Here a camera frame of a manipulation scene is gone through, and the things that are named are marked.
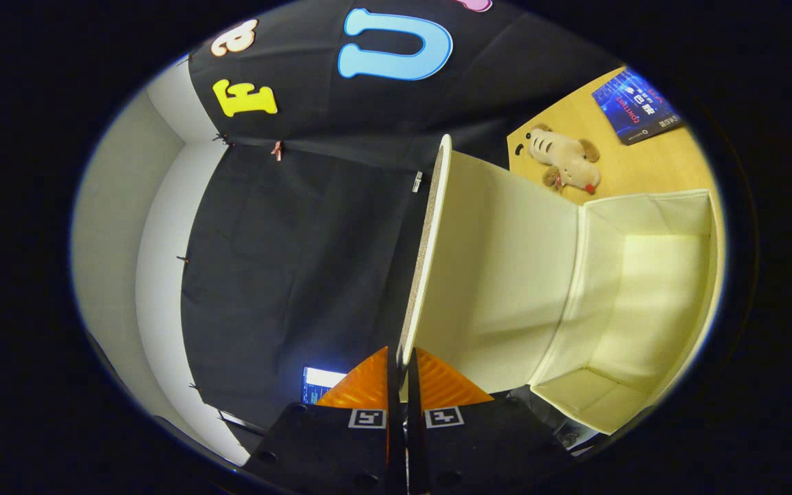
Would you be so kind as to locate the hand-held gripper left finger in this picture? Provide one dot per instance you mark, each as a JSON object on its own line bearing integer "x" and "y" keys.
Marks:
{"x": 396, "y": 440}

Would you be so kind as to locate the white cloth clip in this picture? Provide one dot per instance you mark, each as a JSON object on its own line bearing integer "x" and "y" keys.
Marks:
{"x": 417, "y": 181}

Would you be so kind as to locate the dark cloth clip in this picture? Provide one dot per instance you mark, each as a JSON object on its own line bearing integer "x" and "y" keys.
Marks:
{"x": 221, "y": 137}

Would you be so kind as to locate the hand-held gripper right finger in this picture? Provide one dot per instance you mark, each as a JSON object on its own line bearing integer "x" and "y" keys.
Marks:
{"x": 416, "y": 440}

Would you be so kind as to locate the brown plush toy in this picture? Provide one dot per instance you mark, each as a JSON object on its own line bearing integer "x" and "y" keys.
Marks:
{"x": 564, "y": 158}

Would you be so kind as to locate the dark blue book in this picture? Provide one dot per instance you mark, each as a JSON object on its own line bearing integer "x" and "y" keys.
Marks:
{"x": 636, "y": 103}

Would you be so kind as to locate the beige fabric storage box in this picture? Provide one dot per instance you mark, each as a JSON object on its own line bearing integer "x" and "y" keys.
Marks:
{"x": 506, "y": 275}

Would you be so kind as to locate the black backdrop cloth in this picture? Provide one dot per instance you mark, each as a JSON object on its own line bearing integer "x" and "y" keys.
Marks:
{"x": 286, "y": 261}

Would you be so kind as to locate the lit laptop screen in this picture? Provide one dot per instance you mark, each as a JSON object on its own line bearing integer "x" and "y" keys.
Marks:
{"x": 320, "y": 381}

